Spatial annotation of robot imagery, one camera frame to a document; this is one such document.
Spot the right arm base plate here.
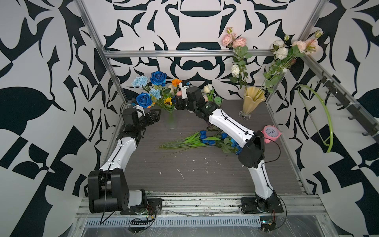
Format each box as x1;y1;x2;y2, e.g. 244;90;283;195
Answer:
240;196;284;214

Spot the green curved hose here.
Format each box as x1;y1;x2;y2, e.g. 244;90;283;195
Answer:
297;83;334;154

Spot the pink and white flower bouquet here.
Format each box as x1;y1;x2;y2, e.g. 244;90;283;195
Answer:
221;27;324;94

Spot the clear glass vase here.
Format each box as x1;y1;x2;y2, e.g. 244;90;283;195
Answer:
167;113;177;130

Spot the yellow wavy glass vase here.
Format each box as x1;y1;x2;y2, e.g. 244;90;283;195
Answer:
239;87;266;120

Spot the mixed sunflower bouquet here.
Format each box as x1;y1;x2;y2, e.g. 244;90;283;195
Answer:
132;71;183;114

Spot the tulip bouquet blue white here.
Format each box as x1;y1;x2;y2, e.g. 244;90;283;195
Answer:
202;84;215;102

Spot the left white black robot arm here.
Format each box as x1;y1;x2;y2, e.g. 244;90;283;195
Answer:
88;108;161;214

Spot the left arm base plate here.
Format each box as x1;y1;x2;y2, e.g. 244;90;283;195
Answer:
120;198;163;215

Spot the blue rose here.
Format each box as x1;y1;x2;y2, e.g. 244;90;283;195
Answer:
215;132;242;155

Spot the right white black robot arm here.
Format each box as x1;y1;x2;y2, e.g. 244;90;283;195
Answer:
173;87;283;213

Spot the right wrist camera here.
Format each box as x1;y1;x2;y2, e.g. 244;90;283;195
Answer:
177;83;189;99

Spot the black hook rail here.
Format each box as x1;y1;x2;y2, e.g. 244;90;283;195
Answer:
317;71;379;143

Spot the pink alarm clock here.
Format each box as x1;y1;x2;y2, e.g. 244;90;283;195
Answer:
262;125;282;144

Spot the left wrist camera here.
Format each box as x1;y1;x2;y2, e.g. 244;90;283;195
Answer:
134;105;145;118

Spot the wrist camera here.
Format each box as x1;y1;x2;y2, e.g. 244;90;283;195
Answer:
177;83;189;99
134;105;145;118

